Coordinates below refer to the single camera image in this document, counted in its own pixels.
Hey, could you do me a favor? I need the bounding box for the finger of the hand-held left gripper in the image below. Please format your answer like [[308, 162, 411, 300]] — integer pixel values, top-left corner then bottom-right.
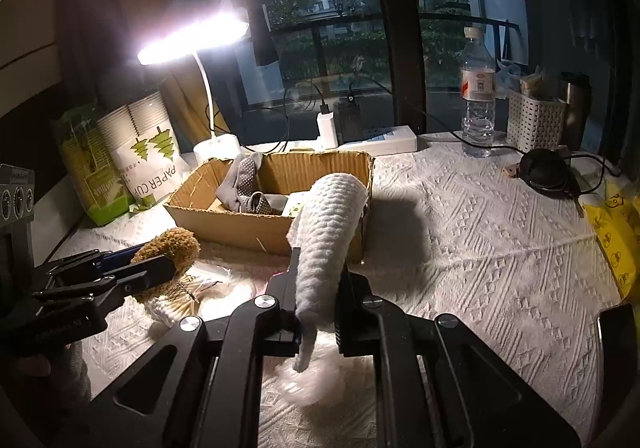
[[46, 249, 137, 281], [32, 255, 178, 311]]

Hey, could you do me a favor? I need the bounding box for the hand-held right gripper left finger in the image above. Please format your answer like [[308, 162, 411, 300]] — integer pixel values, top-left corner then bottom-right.
[[75, 248, 302, 448]]

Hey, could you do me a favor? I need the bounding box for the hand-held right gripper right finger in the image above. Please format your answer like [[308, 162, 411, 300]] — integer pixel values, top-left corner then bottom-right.
[[337, 270, 582, 448]]

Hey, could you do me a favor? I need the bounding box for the brown fuzzy plush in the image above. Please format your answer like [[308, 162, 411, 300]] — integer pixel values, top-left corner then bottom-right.
[[131, 228, 202, 305]]

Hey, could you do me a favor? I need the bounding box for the cardboard box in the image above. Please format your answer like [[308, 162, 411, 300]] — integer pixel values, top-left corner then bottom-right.
[[164, 151, 376, 265]]

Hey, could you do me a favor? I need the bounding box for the white knitted cloth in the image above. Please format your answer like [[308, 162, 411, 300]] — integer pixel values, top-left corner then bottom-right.
[[272, 173, 373, 404]]

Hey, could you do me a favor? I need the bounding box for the cotton swab pack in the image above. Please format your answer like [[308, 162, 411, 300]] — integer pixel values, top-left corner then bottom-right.
[[146, 262, 237, 327]]

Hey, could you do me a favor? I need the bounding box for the green plastic bag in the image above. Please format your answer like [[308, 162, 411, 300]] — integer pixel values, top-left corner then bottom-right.
[[52, 102, 137, 229]]

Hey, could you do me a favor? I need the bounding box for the grey dotted sock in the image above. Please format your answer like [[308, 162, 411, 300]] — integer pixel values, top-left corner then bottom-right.
[[241, 192, 289, 217], [216, 153, 266, 213]]

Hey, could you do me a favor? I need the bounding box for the paper cup pack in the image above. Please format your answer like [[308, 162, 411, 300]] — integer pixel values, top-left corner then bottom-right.
[[97, 88, 189, 209]]

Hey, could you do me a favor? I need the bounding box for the white textured tablecloth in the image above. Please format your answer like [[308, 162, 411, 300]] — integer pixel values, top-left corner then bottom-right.
[[47, 137, 627, 448]]

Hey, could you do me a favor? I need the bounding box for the white power strip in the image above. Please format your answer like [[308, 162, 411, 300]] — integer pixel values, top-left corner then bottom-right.
[[339, 125, 418, 155]]

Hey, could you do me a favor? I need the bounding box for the white charger plug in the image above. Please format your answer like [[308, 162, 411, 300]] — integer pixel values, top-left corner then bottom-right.
[[317, 112, 341, 150]]

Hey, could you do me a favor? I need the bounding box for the black power adapter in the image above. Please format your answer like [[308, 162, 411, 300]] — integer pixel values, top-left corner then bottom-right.
[[334, 95, 364, 145]]

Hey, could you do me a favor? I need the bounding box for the white desk lamp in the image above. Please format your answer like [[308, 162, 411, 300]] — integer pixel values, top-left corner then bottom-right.
[[137, 0, 251, 167]]

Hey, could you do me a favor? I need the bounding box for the black round pouch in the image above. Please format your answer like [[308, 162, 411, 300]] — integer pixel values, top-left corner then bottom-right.
[[517, 148, 582, 202]]

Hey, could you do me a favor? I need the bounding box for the clear water bottle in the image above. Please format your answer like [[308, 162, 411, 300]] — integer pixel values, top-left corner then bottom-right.
[[459, 26, 497, 159]]

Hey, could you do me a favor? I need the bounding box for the white plastic basket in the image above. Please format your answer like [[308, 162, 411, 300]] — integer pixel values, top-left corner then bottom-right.
[[506, 89, 567, 154]]

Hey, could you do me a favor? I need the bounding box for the dark phone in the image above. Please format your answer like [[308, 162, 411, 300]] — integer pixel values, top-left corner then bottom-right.
[[597, 302, 640, 435]]

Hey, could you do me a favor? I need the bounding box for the yellow plastic bag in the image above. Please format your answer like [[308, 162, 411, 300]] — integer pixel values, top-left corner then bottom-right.
[[583, 177, 640, 303]]

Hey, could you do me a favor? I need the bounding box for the white plastic bag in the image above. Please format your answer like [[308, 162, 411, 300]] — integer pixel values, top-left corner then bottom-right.
[[496, 60, 527, 93]]

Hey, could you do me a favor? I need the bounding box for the black balcony railing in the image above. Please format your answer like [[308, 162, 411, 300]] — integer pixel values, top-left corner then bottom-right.
[[269, 12, 519, 78]]

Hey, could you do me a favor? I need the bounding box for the dark thermos flask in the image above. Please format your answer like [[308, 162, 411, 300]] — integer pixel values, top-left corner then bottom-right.
[[559, 72, 594, 151]]

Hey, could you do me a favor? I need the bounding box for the black cable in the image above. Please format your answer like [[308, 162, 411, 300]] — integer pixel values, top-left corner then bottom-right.
[[348, 76, 623, 177], [206, 82, 332, 155]]

